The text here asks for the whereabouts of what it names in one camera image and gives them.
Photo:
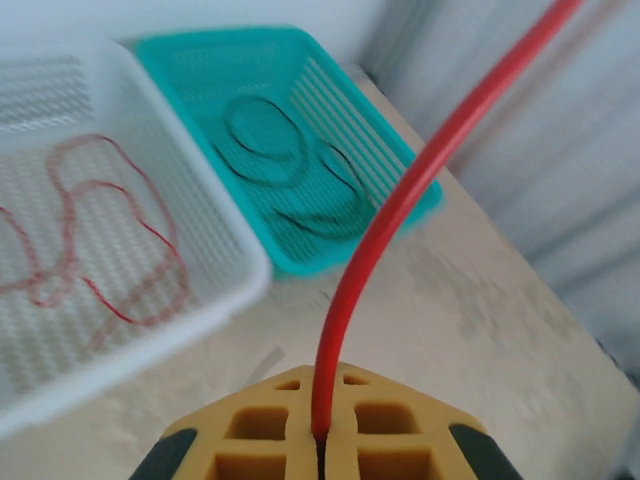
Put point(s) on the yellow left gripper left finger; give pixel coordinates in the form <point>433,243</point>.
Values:
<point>205,430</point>

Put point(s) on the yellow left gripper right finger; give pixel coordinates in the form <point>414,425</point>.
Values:
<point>345,450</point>

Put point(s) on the white perforated plastic basket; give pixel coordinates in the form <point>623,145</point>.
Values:
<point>210,210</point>

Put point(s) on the teal perforated plastic basket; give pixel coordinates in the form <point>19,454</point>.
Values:
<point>200,65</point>

